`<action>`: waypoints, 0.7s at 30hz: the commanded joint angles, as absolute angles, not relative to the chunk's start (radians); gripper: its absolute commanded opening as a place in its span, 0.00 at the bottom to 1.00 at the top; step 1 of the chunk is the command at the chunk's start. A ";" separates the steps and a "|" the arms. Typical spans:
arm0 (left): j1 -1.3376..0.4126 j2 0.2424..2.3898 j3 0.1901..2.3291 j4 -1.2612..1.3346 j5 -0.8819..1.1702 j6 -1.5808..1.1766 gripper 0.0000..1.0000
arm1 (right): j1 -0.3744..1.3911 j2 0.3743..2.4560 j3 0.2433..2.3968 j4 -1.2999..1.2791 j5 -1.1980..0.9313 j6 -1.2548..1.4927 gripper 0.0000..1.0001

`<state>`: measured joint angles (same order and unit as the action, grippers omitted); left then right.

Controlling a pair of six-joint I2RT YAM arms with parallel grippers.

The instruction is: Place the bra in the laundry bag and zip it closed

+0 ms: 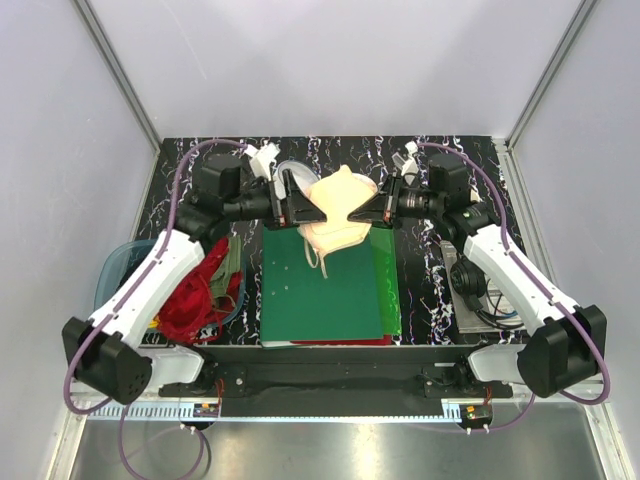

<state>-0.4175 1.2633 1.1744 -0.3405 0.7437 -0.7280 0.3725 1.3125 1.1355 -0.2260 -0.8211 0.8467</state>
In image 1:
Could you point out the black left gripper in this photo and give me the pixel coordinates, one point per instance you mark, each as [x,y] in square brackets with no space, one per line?
[298,209]

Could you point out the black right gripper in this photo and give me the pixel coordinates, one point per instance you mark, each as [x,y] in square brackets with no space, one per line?
[379,209]

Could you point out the beige bra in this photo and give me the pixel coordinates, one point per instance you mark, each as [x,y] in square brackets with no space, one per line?
[337,196]

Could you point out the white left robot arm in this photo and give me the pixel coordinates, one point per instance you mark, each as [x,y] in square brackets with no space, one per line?
[104,352]

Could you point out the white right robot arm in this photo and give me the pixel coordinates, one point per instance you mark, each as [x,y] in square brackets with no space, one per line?
[566,342]

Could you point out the light green plastic folder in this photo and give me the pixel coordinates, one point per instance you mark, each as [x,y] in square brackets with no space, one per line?
[384,256]

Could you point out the olive green garment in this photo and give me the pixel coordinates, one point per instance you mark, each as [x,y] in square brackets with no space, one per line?
[225,282]

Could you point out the red folder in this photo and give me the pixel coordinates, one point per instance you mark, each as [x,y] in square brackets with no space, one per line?
[383,341]

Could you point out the red garment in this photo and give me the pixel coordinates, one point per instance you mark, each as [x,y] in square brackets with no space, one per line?
[188,316]

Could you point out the black round camera lens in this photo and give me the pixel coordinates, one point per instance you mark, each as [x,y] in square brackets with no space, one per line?
[469,282]

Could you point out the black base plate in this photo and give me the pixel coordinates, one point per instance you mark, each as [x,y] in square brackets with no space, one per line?
[438,371]

